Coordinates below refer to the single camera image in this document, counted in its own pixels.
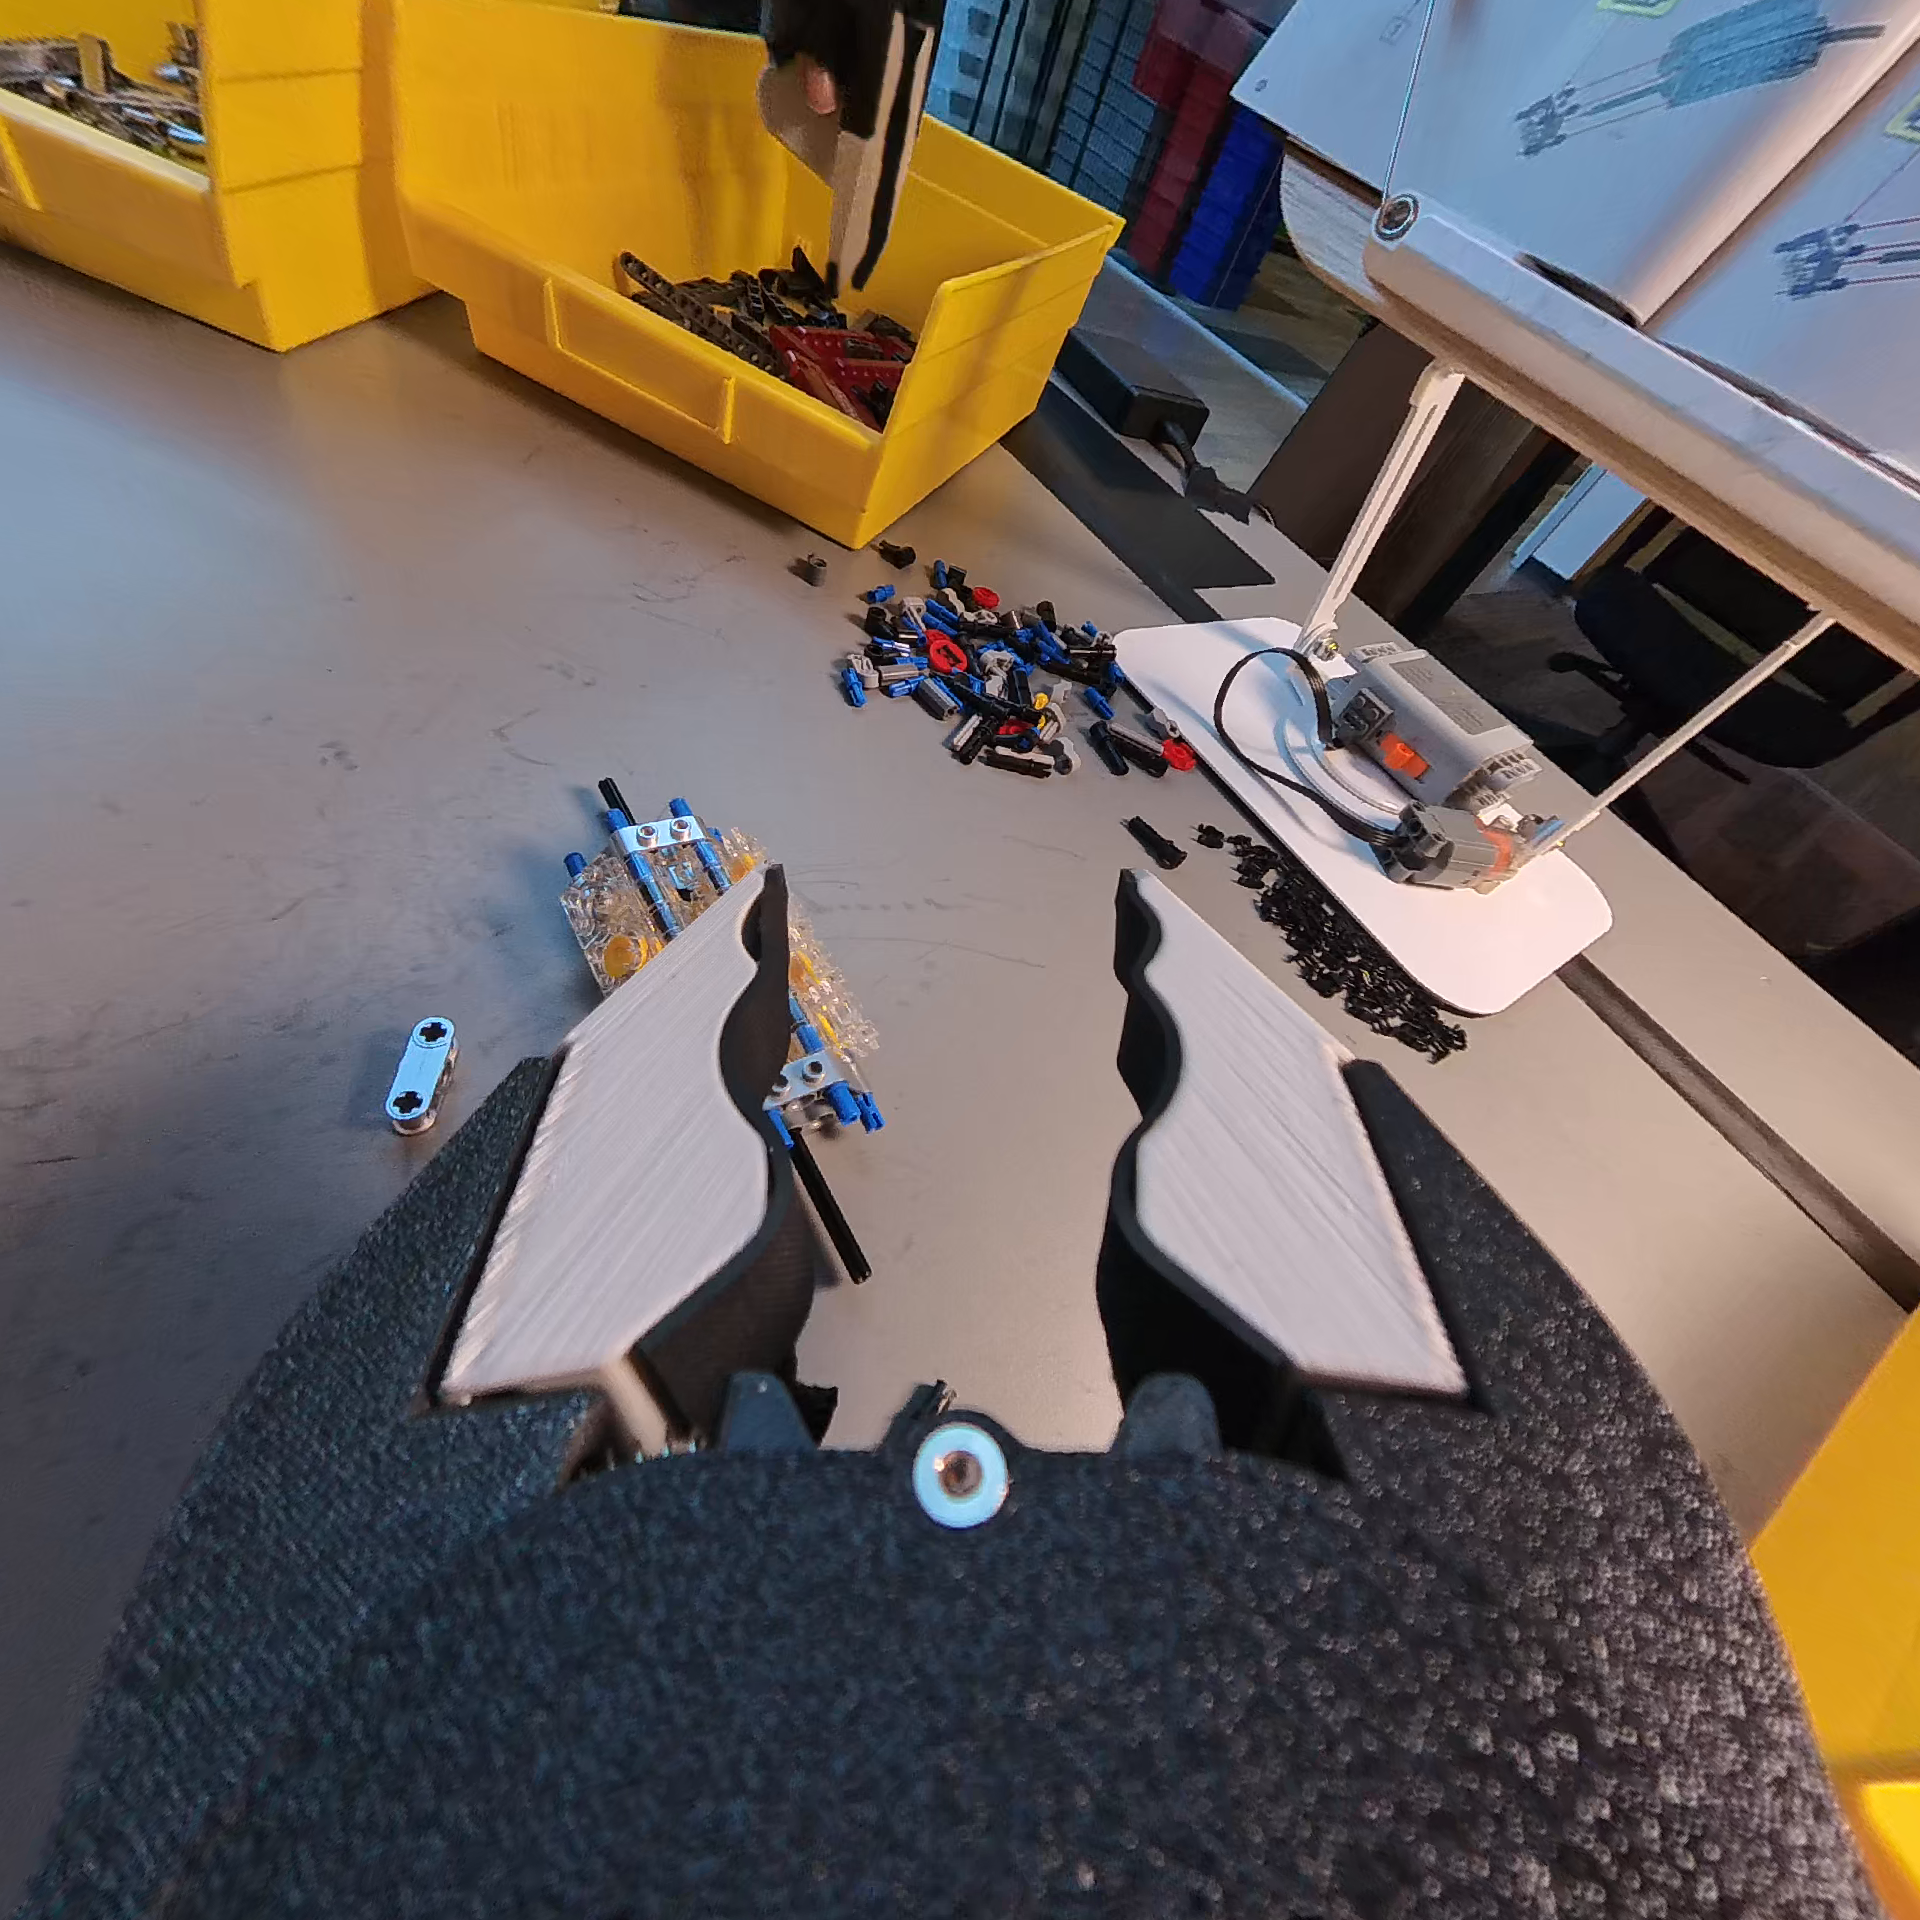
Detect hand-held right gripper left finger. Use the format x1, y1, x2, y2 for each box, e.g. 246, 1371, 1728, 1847
440, 868, 842, 1412

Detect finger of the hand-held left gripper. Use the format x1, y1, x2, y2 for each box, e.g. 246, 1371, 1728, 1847
756, 0, 858, 168
830, 0, 952, 292

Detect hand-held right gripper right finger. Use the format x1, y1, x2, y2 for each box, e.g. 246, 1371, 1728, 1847
1092, 872, 1472, 1406

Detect pile of black red parts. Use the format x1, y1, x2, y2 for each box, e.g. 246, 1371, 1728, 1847
614, 249, 916, 427

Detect yellow plastic bin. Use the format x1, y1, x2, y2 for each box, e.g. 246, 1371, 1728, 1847
1752, 1382, 1920, 1920
0, 0, 437, 352
390, 0, 1128, 552

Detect small grey holed beam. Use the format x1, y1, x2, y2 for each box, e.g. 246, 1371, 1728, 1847
385, 1017, 462, 1137

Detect transparent brick engine model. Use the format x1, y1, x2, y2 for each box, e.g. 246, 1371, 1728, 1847
562, 783, 890, 1288

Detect grey desk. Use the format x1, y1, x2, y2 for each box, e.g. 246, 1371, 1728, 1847
0, 235, 1920, 1920

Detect heap of black pins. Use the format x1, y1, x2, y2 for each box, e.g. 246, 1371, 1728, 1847
1195, 826, 1472, 1060

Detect blue and red crates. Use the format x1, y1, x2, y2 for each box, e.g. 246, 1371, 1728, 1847
992, 0, 1307, 319

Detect black power adapter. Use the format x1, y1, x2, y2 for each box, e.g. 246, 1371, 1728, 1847
1052, 324, 1216, 454

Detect small grey motor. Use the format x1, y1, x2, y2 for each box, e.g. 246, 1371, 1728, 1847
1388, 804, 1561, 894

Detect grey battery box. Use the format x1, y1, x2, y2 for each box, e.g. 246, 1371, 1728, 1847
1322, 647, 1548, 808

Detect white book stand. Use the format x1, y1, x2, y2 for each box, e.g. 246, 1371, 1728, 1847
1110, 0, 1920, 1017

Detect pile of mixed brick parts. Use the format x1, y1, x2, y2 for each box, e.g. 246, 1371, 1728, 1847
833, 561, 1202, 783

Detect black office chair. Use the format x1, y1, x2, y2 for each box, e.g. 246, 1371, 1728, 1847
1561, 555, 1920, 783

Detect instruction booklet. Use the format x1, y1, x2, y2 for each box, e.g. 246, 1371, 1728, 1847
1236, 0, 1920, 378

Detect black cable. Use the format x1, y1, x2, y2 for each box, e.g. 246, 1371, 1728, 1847
1209, 647, 1413, 842

